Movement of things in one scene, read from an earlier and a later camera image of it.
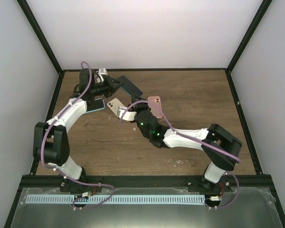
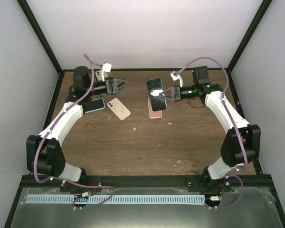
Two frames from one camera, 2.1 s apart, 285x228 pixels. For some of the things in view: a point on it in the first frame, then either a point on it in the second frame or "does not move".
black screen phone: [131, 90] → [156, 87]
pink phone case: [154, 103] does not move
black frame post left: [31, 19] does not move
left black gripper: [111, 88] does not move
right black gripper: [145, 107] → [176, 94]
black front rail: [49, 181] does not move
